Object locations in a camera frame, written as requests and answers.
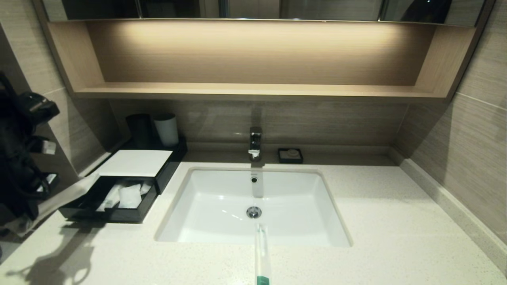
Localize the long clear plastic packet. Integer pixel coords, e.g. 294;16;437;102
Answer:
96;184;124;213

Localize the white shower cap packet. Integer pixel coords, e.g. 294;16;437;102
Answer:
118;184;142;209

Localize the black plastic tray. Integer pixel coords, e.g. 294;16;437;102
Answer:
59;176;160;224

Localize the white panel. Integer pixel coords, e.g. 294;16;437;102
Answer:
97;150;174;177

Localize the black amenity drawer box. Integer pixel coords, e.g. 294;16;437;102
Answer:
93;137;189;195

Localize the black cup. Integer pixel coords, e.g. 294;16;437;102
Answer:
127;114;154;149

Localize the white cup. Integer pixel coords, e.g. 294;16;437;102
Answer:
154;114;180;148

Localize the chrome faucet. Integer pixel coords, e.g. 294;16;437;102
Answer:
248;127;263;162

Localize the mirror cabinet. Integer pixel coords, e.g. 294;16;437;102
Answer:
34;0;496;28

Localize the long packet with green end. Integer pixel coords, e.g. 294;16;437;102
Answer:
253;223;272;285

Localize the black soap dish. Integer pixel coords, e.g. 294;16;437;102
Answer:
278;148;303;164

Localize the white sink basin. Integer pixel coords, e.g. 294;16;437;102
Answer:
154;166;353;248

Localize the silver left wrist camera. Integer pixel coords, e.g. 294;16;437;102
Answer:
40;139;57;156

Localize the wooden wall shelf niche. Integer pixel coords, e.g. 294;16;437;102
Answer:
48;21;476;101

